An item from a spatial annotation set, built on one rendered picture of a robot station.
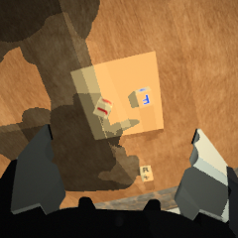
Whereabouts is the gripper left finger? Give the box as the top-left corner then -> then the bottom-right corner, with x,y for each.
0,124 -> 66,238

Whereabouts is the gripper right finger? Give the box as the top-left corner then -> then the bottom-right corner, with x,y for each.
175,129 -> 238,238

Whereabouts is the beige letter block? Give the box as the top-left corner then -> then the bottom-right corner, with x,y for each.
93,96 -> 114,119
140,166 -> 153,181
135,86 -> 155,108

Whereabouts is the light orange mat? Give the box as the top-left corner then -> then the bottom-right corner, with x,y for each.
70,52 -> 164,140

